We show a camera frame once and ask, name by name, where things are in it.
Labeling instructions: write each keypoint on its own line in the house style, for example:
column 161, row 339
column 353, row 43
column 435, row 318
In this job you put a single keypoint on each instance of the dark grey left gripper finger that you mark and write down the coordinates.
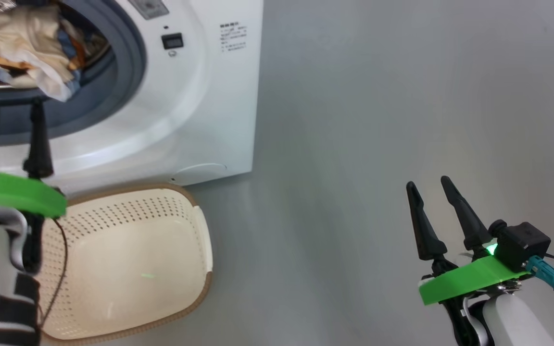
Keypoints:
column 39, row 149

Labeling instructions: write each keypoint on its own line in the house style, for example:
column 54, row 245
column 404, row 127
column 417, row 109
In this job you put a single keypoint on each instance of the cream cartoon print garment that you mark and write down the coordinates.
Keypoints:
column 22, row 38

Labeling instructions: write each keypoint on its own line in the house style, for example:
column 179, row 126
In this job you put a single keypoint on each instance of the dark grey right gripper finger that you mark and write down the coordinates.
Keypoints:
column 467, row 221
column 423, row 226

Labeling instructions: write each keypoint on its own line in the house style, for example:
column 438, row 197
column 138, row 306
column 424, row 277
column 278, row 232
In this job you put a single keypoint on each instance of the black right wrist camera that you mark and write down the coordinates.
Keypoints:
column 520, row 245

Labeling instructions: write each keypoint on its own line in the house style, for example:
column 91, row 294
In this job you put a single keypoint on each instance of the black door latch socket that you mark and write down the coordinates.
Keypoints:
column 172, row 41

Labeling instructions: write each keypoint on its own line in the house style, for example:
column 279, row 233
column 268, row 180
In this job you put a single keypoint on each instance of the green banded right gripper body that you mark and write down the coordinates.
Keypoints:
column 469, row 281

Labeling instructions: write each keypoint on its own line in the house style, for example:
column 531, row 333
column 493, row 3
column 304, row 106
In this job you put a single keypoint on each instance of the printed warning text label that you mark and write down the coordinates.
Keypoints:
column 232, row 37

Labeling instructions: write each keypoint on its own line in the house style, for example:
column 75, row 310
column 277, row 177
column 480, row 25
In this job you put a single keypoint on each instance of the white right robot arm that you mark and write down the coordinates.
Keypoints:
column 517, row 322

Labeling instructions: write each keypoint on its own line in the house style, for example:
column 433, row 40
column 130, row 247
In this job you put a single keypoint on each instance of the white front-load washing machine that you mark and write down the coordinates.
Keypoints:
column 185, row 105

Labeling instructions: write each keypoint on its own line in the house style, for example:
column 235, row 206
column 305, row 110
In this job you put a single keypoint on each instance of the cream perforated laundry basket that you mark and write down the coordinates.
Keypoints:
column 128, row 259

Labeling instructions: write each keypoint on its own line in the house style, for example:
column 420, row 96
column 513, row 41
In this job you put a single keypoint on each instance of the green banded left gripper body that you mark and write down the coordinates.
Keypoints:
column 12, row 192

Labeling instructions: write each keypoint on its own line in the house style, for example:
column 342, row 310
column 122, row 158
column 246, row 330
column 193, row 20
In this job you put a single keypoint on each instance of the round white filter cover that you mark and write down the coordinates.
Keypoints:
column 200, row 174

